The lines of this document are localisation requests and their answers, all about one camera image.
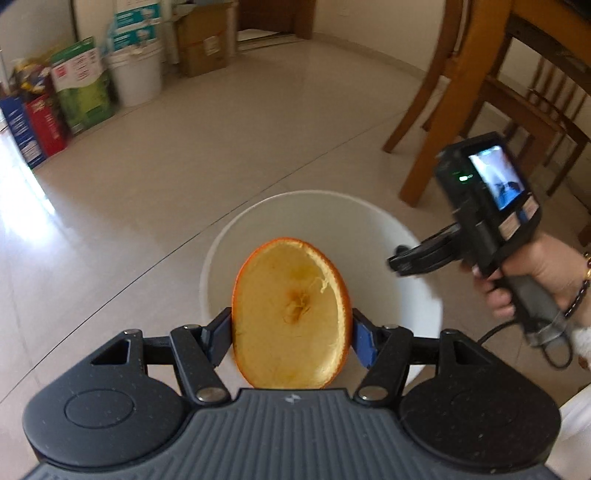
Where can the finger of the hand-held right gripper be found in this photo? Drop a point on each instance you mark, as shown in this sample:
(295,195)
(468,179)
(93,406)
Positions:
(411,261)

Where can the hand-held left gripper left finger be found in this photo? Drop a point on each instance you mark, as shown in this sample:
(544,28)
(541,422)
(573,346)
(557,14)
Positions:
(224,337)

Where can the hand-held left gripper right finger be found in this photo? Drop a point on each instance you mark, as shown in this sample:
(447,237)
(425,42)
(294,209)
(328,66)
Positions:
(362,344)

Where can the orange peel half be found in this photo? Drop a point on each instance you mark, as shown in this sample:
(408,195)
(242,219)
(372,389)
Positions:
(291,314)

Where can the white plastic bin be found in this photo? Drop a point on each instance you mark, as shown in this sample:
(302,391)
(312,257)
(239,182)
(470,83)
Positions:
(332,221)

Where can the person's right forearm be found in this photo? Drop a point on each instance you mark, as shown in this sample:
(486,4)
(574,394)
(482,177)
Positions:
(587,318)

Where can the person's right hand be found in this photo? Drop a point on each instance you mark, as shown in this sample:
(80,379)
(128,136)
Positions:
(549,267)

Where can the wooden chair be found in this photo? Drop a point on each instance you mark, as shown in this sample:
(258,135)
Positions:
(438,152)
(531,99)

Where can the white cloth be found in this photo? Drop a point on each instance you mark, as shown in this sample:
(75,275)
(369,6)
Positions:
(577,415)

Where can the green carton box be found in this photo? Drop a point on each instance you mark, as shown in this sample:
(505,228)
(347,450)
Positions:
(83,101)

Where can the red carton box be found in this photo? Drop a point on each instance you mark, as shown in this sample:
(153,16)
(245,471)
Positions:
(46,127)

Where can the white plastic bucket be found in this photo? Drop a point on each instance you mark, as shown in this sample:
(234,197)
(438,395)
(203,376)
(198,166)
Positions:
(136,76)

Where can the blue carton box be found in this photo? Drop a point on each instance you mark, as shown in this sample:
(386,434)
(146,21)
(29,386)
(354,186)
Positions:
(23,134)

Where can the brown cardboard box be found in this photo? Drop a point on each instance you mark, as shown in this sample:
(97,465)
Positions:
(203,46)

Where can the teal white tissue pack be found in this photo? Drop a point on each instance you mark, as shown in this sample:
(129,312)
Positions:
(138,14)
(134,38)

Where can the colourful snack bag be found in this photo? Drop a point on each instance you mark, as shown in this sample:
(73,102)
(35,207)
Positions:
(32,76)

